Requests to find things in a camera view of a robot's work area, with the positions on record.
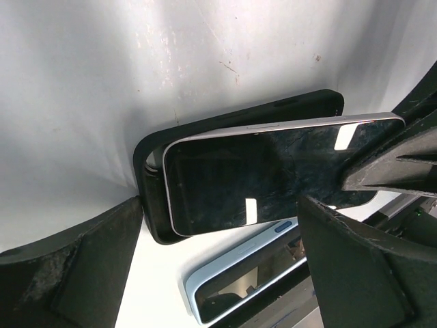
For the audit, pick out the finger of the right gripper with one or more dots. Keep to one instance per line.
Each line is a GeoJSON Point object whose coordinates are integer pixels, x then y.
{"type": "Point", "coordinates": [406, 161]}

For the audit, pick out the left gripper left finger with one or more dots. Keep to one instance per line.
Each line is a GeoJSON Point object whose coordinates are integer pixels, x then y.
{"type": "Point", "coordinates": [74, 278]}

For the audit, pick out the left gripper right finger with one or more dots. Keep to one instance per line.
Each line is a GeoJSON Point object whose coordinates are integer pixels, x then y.
{"type": "Point", "coordinates": [366, 277]}

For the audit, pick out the light blue phone case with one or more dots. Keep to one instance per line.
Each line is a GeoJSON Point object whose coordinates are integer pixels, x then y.
{"type": "Point", "coordinates": [218, 270]}

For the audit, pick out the black phone case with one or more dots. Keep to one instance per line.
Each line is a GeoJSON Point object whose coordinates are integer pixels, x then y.
{"type": "Point", "coordinates": [150, 181]}

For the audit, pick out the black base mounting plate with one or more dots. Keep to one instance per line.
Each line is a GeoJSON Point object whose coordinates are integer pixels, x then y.
{"type": "Point", "coordinates": [292, 302]}

